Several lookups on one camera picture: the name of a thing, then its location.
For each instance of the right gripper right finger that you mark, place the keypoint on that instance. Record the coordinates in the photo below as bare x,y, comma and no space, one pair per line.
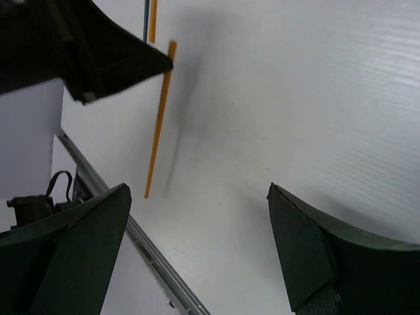
332,267

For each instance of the dark chopstick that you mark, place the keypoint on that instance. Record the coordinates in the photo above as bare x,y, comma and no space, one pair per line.
146,19

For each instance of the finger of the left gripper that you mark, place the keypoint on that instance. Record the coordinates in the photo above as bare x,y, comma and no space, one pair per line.
76,42

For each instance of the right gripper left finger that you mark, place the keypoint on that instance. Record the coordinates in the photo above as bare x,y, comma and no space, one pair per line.
63,264

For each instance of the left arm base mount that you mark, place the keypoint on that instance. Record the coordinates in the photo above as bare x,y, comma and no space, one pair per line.
30,209

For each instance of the aluminium table rail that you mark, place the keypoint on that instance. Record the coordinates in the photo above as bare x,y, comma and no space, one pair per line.
143,281

